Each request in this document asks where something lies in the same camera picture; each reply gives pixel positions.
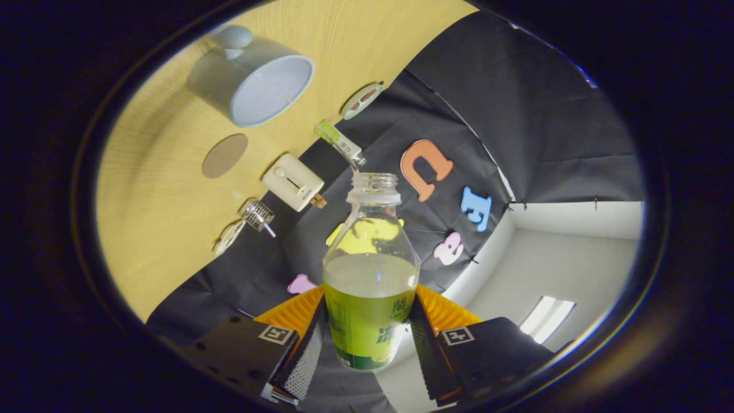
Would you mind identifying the small white tray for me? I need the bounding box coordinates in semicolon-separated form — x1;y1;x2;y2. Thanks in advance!
214;220;247;256

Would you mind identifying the wooden table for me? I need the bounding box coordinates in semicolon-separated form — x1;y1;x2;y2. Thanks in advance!
95;0;479;322

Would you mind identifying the metal mesh holder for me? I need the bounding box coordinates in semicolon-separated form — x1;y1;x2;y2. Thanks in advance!
239;198;276;232

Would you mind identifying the grey cup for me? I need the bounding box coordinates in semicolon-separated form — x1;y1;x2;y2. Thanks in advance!
187;25;315;128

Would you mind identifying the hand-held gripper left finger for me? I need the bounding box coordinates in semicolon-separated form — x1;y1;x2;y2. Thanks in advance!
183;285;329;405

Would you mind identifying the round brown coaster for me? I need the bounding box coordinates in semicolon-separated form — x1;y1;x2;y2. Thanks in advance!
201;133;249;179

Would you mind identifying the small capped green bottle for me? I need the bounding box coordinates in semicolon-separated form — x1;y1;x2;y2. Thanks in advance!
313;119;366;173

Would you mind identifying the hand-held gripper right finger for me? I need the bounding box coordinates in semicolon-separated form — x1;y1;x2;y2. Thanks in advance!
408;285;554;408

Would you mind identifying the ceiling light panel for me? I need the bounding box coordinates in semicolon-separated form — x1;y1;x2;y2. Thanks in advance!
519;295;576;345

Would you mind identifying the pale green plate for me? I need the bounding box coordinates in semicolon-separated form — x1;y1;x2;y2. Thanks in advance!
341;81;385;120

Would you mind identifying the green label juice bottle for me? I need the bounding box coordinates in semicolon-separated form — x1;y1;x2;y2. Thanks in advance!
322;172;421;371

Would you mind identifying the white toaster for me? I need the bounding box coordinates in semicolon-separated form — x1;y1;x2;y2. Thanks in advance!
262;153;325;213

